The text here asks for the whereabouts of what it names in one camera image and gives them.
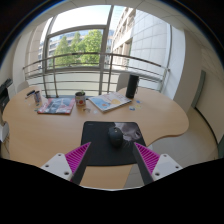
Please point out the white chair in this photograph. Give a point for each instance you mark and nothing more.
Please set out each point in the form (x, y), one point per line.
(3, 131)

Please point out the light blue magazine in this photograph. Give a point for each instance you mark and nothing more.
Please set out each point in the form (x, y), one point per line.
(110, 101)

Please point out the white and red cup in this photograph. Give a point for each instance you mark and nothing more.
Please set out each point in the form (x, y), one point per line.
(80, 99)

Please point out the black printer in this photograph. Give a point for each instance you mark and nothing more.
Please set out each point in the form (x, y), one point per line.
(4, 93)

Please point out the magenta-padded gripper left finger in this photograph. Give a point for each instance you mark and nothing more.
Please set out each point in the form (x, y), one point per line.
(68, 163)

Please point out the red magazine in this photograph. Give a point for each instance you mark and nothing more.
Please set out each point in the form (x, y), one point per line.
(57, 105)

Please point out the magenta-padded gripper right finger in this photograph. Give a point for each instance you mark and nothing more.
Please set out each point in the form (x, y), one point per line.
(156, 162)

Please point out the small printed can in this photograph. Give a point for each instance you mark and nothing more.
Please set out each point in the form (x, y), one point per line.
(37, 97)

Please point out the black mouse pad with print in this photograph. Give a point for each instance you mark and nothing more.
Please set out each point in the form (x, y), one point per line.
(108, 141)

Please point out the black pen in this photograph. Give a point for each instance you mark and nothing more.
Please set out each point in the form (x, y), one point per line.
(30, 93)

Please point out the black computer mouse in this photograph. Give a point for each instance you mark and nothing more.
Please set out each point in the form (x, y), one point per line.
(115, 136)

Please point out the metal balcony railing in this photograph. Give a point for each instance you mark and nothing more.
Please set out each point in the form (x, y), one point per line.
(96, 66)

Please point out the black cylindrical speaker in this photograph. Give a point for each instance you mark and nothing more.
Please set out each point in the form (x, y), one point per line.
(132, 86)

